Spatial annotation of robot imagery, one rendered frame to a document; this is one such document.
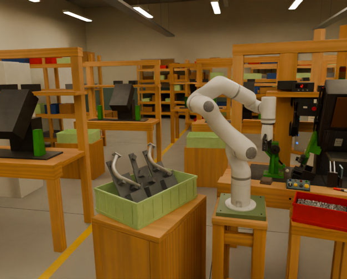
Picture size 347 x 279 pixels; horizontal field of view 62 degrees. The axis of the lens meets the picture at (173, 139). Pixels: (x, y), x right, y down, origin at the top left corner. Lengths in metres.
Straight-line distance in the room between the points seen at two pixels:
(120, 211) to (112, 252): 0.29
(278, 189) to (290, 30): 10.65
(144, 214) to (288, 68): 1.67
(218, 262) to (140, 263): 0.48
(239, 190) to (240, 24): 10.90
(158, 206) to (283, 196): 0.89
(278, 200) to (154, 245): 0.95
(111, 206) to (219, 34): 10.95
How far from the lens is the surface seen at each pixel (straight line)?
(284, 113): 2.67
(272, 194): 2.20
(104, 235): 2.00
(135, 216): 1.78
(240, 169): 1.79
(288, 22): 12.56
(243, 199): 1.85
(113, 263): 2.06
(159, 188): 2.14
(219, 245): 1.90
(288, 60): 2.66
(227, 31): 12.40
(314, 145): 2.36
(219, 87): 1.62
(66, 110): 7.42
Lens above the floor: 1.67
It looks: 12 degrees down
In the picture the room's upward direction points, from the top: 1 degrees counter-clockwise
